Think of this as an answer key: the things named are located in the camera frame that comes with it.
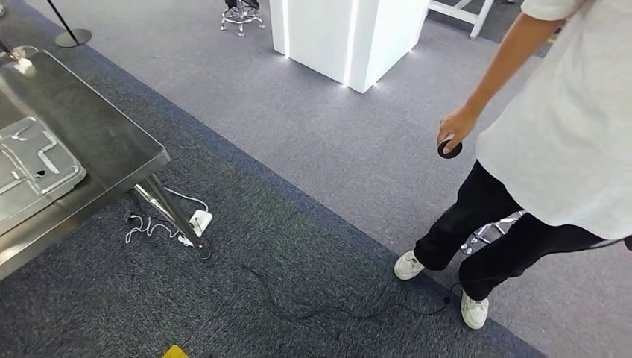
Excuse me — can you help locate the person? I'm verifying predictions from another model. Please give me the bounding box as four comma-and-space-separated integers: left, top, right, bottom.
393, 0, 632, 331

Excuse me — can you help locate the white power strip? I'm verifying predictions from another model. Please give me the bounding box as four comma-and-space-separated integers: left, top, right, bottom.
177, 209, 214, 248

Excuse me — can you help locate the white lit display plinth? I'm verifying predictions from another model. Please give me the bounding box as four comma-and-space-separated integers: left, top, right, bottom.
268, 0, 432, 94

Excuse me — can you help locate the thin white floor wire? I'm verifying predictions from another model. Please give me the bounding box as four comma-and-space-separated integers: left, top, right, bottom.
124, 213, 182, 246

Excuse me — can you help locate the grey stanchion base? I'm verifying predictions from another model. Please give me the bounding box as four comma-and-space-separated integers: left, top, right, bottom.
45, 0, 93, 49

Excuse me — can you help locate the chrome stanchion base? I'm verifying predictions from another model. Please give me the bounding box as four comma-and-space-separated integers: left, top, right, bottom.
0, 39, 39, 63

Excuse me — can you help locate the chrome stool base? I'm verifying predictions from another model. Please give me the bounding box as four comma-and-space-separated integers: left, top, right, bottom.
460, 210, 528, 256
219, 0, 266, 39

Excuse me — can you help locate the person's right white sneaker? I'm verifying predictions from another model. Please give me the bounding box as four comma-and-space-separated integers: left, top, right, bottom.
393, 250, 426, 282

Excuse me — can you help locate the person's white sneaker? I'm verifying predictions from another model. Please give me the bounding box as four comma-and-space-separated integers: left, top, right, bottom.
460, 290, 490, 331
393, 250, 426, 282

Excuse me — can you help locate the person's left white sneaker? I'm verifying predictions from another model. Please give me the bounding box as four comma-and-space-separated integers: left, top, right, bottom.
460, 290, 490, 331

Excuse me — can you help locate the stainless steel workbench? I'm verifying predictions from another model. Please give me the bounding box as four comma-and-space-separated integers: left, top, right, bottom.
0, 51, 211, 283

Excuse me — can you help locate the white table frame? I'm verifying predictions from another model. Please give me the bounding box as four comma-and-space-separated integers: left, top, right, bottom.
427, 0, 496, 41

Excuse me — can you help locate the white power cord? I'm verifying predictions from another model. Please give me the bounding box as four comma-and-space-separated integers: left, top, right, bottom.
164, 186, 210, 213

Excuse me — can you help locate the person's right hand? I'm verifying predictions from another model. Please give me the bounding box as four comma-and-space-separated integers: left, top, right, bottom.
436, 105, 481, 154

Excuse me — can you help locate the grooved aluminium fixture plate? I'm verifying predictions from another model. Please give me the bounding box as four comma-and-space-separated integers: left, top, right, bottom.
0, 116, 87, 237

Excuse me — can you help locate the round black handheld controller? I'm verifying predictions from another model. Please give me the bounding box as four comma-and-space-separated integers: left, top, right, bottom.
437, 139, 464, 160

